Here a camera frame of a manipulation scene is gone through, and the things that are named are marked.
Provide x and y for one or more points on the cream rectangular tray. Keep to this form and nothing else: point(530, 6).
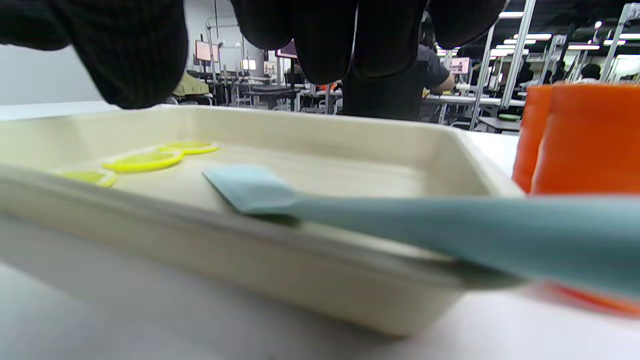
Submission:
point(310, 260)

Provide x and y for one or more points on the dark work table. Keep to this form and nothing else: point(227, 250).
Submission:
point(272, 93)

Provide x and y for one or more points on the computer monitor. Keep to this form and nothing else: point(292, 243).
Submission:
point(289, 50)
point(460, 65)
point(205, 51)

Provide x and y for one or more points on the blue-grey silicone spatula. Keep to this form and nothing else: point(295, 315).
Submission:
point(450, 230)

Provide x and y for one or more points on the silver metal frame post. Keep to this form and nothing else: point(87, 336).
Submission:
point(515, 60)

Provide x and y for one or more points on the person's right hand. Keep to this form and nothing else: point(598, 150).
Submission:
point(130, 45)

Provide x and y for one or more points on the orange plastic cup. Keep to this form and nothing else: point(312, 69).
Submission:
point(590, 140)
point(531, 135)

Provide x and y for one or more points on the yellow lemon slice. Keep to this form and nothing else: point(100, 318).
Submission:
point(90, 176)
point(191, 146)
point(145, 161)

